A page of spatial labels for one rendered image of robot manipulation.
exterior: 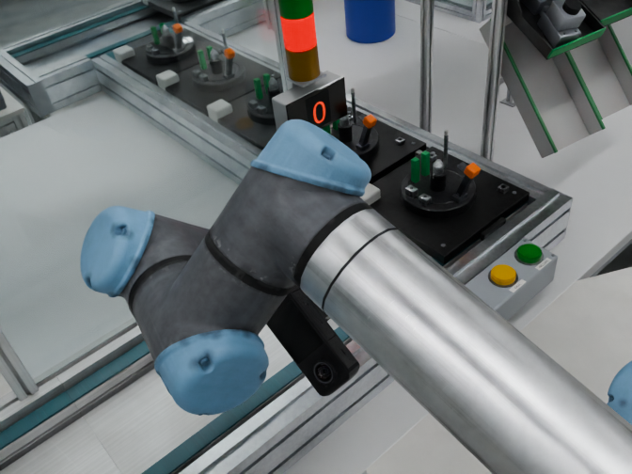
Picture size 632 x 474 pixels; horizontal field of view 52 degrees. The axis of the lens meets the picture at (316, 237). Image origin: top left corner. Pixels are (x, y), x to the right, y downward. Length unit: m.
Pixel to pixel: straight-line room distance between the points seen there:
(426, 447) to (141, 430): 0.42
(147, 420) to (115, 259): 0.55
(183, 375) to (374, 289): 0.15
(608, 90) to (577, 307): 0.50
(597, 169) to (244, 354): 1.19
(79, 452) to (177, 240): 0.57
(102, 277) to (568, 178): 1.15
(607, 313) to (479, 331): 0.84
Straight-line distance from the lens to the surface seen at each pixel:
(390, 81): 1.86
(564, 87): 1.41
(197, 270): 0.46
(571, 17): 1.23
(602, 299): 1.24
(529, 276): 1.11
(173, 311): 0.48
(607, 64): 1.52
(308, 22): 1.00
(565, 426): 0.38
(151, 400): 1.06
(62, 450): 1.07
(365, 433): 1.03
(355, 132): 1.40
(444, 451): 1.02
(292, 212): 0.42
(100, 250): 0.55
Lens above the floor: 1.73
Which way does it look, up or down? 41 degrees down
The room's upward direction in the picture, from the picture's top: 8 degrees counter-clockwise
